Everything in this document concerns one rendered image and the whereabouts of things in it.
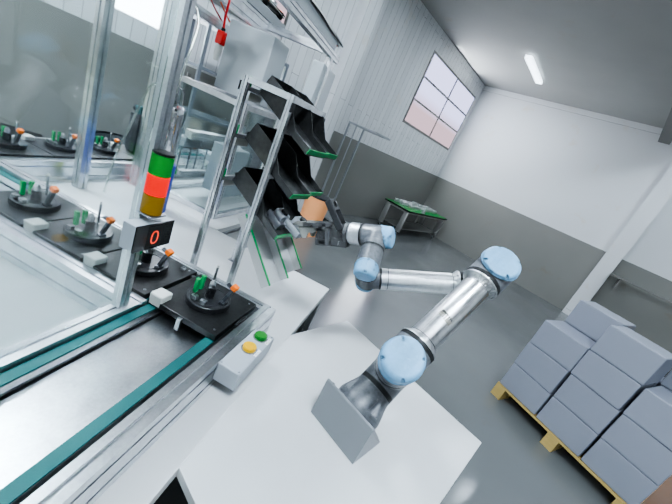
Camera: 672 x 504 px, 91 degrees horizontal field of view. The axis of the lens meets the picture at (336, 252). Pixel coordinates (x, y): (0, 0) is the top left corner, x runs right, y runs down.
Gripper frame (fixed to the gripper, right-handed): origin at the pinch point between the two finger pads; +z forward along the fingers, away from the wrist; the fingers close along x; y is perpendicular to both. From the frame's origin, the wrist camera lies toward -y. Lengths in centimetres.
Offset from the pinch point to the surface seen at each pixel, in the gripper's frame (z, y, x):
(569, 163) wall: -223, -113, 849
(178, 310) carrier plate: 17.6, 26.1, -38.4
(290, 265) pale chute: 15.4, 22.2, 19.3
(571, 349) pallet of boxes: -140, 104, 209
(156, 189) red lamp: 10, -9, -50
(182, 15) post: -1, -45, -51
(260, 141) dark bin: 12.9, -27.1, -7.3
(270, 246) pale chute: 17.1, 12.2, 6.2
